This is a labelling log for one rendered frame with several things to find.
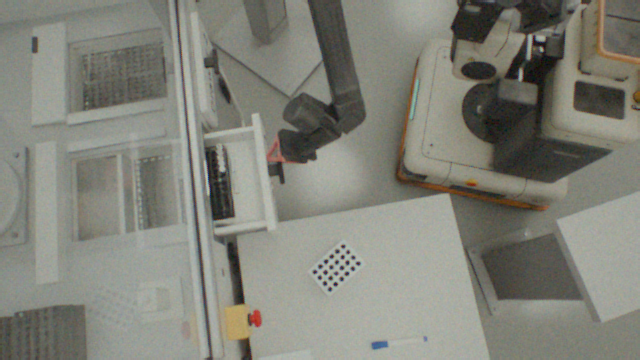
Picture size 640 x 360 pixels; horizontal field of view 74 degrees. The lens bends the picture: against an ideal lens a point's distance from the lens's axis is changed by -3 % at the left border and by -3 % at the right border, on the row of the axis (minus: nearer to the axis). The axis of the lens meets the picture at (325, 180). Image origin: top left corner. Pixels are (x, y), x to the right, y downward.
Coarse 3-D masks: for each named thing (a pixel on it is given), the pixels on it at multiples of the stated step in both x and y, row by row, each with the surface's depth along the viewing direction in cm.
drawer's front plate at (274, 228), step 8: (256, 120) 105; (256, 128) 104; (264, 128) 115; (256, 136) 104; (256, 144) 103; (264, 144) 106; (264, 152) 103; (264, 160) 102; (264, 168) 102; (264, 176) 101; (264, 184) 101; (272, 184) 111; (264, 192) 100; (264, 200) 100; (272, 200) 103; (272, 208) 99; (272, 216) 99; (272, 224) 98; (272, 232) 101; (280, 232) 108
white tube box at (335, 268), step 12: (336, 252) 113; (348, 252) 113; (324, 264) 109; (336, 264) 112; (348, 264) 112; (360, 264) 110; (312, 276) 108; (324, 276) 108; (336, 276) 108; (348, 276) 108; (324, 288) 107; (336, 288) 107
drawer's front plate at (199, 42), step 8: (192, 16) 112; (192, 24) 112; (200, 24) 115; (192, 32) 111; (200, 32) 113; (200, 40) 111; (208, 40) 123; (200, 48) 110; (208, 48) 121; (200, 56) 109; (200, 64) 109; (200, 72) 108; (200, 80) 108; (208, 80) 113; (200, 88) 107; (208, 88) 112; (200, 96) 106; (208, 96) 110; (200, 104) 106; (208, 104) 108; (208, 112) 107; (208, 120) 111; (216, 120) 115
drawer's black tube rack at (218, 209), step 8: (208, 152) 106; (216, 152) 106; (208, 160) 109; (216, 160) 105; (208, 168) 108; (216, 168) 105; (208, 176) 107; (216, 176) 107; (224, 176) 107; (216, 184) 107; (224, 184) 107; (216, 192) 106; (232, 192) 107; (216, 200) 103; (232, 200) 105; (216, 208) 102; (224, 208) 102; (232, 208) 105; (216, 216) 102; (224, 216) 102; (232, 216) 105
